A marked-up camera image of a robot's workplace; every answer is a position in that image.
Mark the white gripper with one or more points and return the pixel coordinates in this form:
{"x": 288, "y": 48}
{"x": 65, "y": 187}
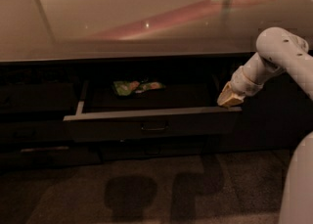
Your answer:
{"x": 242, "y": 83}

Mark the dark cabinet frame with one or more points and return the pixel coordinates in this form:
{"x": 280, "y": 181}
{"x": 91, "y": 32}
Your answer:
{"x": 212, "y": 71}

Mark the green snack packet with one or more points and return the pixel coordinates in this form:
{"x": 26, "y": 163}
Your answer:
{"x": 128, "y": 88}

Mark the dark drawer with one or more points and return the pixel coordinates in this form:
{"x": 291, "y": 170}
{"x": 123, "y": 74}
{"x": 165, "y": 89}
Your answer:
{"x": 33, "y": 132}
{"x": 48, "y": 157}
{"x": 56, "y": 97}
{"x": 133, "y": 150}
{"x": 176, "y": 110}

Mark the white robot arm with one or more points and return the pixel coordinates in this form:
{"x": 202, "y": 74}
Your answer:
{"x": 279, "y": 51}

